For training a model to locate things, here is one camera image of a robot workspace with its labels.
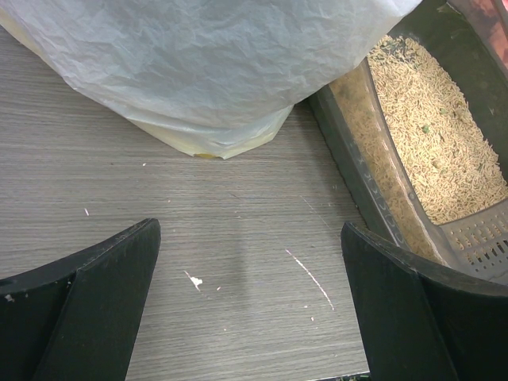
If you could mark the translucent plastic trash bag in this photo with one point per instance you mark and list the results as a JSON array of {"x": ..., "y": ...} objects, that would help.
[{"x": 209, "y": 78}]

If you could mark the beige cat litter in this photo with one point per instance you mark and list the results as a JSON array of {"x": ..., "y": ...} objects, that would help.
[{"x": 452, "y": 167}]

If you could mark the dark translucent litter box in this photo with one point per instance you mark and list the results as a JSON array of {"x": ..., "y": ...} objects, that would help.
[{"x": 469, "y": 40}]

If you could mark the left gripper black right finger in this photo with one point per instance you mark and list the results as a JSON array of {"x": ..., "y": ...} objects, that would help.
[{"x": 420, "y": 320}]

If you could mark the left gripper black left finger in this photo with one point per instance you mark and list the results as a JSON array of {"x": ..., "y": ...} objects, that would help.
[{"x": 77, "y": 318}]

